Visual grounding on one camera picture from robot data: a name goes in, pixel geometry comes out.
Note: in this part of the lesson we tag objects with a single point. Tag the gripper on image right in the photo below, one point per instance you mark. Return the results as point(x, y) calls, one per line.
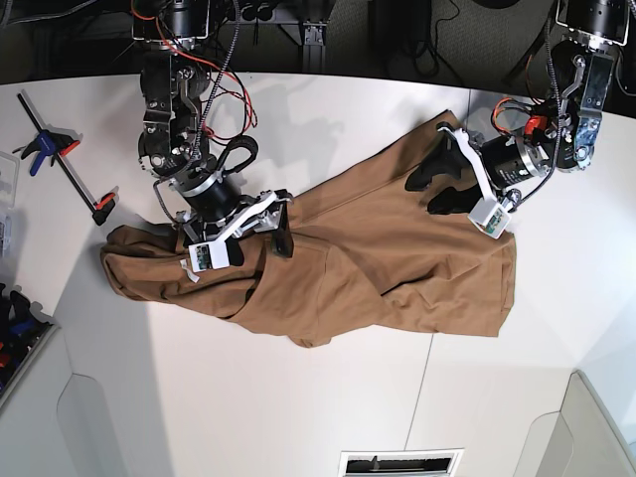
point(506, 161)

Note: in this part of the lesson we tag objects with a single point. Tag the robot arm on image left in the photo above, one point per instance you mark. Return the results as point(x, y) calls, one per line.
point(178, 147)

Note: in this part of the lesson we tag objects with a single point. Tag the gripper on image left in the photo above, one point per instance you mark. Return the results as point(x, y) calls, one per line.
point(215, 200)

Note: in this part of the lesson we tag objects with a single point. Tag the brown t-shirt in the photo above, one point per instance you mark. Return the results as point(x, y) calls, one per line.
point(366, 252)

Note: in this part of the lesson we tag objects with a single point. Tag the aluminium frame post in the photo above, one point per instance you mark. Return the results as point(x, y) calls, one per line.
point(310, 38)

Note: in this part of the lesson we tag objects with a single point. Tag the white camera box image left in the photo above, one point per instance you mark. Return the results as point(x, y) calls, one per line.
point(209, 255)

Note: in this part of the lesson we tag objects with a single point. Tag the white camera box image right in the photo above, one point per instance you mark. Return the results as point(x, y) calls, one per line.
point(490, 217)

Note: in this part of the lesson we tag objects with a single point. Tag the grey bin of clamps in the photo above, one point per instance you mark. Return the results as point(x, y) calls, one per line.
point(25, 330)

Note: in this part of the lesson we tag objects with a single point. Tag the white camera box image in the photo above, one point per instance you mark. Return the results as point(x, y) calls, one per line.
point(209, 255)
point(490, 217)

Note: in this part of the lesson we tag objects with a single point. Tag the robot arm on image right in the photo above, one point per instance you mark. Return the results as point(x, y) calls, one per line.
point(537, 137)

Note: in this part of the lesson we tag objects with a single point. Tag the clear plastic box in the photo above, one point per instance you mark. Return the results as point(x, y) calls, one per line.
point(11, 219)

